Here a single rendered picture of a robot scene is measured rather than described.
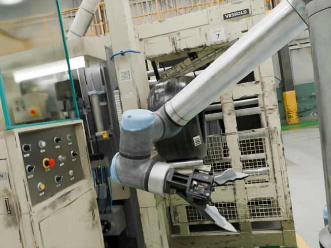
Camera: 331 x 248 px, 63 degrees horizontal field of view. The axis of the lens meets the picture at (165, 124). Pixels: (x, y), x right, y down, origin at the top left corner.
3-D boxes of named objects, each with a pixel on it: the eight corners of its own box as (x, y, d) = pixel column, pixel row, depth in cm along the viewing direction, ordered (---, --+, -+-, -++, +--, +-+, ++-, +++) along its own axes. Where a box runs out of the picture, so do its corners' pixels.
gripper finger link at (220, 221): (227, 234, 62) (202, 202, 67) (227, 239, 67) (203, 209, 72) (238, 226, 63) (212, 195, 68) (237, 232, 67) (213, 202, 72)
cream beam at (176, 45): (145, 59, 200) (142, 39, 199) (154, 63, 224) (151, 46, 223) (229, 41, 185) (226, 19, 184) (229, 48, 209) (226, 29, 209)
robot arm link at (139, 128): (140, 106, 83) (136, 144, 86) (114, 109, 73) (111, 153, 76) (166, 111, 78) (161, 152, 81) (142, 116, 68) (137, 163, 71)
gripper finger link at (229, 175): (249, 169, 70) (215, 181, 69) (248, 178, 74) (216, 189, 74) (244, 159, 71) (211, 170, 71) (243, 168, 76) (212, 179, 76)
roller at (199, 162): (149, 171, 171) (148, 164, 171) (151, 170, 176) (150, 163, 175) (205, 166, 163) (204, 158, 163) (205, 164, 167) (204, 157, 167)
